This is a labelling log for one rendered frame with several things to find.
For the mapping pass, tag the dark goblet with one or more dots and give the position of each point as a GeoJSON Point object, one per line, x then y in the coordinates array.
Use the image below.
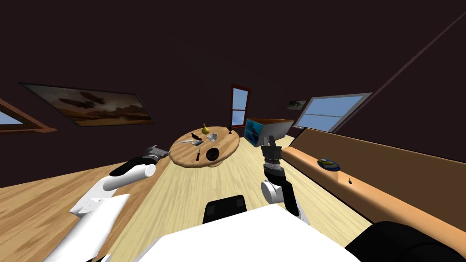
{"type": "Point", "coordinates": [230, 130]}

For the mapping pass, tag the yellow pear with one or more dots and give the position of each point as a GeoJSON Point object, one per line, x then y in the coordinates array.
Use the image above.
{"type": "Point", "coordinates": [205, 129]}

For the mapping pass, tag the brown long sofa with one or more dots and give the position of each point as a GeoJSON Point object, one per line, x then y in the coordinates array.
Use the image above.
{"type": "Point", "coordinates": [382, 171]}

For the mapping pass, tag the black knife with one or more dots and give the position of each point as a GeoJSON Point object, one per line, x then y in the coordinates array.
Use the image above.
{"type": "Point", "coordinates": [198, 154]}

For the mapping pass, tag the red framed window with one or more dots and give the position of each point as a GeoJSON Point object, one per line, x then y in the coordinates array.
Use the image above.
{"type": "Point", "coordinates": [240, 105]}

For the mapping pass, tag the small dark wall picture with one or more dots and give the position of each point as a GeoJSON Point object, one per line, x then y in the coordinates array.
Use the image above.
{"type": "Point", "coordinates": [296, 105]}

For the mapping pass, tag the black curved utensil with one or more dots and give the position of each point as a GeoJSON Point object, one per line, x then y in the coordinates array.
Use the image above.
{"type": "Point", "coordinates": [196, 137]}

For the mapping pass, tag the grey framed wide window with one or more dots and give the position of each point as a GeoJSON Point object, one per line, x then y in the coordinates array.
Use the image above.
{"type": "Point", "coordinates": [327, 112]}

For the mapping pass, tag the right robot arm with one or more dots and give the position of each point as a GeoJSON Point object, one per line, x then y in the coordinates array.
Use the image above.
{"type": "Point", "coordinates": [282, 193]}

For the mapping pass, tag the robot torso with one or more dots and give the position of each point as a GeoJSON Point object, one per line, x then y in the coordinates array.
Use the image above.
{"type": "Point", "coordinates": [255, 236]}

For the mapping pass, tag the round wooden table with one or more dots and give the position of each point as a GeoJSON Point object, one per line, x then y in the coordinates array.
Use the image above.
{"type": "Point", "coordinates": [224, 147]}

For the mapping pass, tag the brown framed window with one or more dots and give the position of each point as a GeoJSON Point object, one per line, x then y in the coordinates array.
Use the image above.
{"type": "Point", "coordinates": [14, 122]}

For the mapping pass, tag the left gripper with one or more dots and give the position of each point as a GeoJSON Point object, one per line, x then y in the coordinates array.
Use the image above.
{"type": "Point", "coordinates": [156, 153]}

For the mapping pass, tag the blue plate with food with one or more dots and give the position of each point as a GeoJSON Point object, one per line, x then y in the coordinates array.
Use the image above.
{"type": "Point", "coordinates": [328, 165]}

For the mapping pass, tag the black bowl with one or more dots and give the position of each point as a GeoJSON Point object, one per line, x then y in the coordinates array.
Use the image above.
{"type": "Point", "coordinates": [212, 154]}

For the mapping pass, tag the grey flat utensil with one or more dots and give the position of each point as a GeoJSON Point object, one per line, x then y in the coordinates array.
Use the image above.
{"type": "Point", "coordinates": [198, 142]}
{"type": "Point", "coordinates": [186, 141]}

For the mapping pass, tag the brown landscape wall picture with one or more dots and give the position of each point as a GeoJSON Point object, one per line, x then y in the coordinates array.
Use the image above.
{"type": "Point", "coordinates": [91, 105]}

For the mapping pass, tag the grey cup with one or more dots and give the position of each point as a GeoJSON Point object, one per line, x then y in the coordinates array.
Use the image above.
{"type": "Point", "coordinates": [212, 137]}

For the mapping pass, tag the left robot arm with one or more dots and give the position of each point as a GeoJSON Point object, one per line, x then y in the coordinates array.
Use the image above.
{"type": "Point", "coordinates": [109, 203]}

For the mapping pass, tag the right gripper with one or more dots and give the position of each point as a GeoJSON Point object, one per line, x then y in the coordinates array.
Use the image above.
{"type": "Point", "coordinates": [271, 151]}

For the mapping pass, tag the blue and grey cabinet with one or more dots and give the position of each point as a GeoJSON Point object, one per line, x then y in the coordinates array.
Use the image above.
{"type": "Point", "coordinates": [269, 131]}

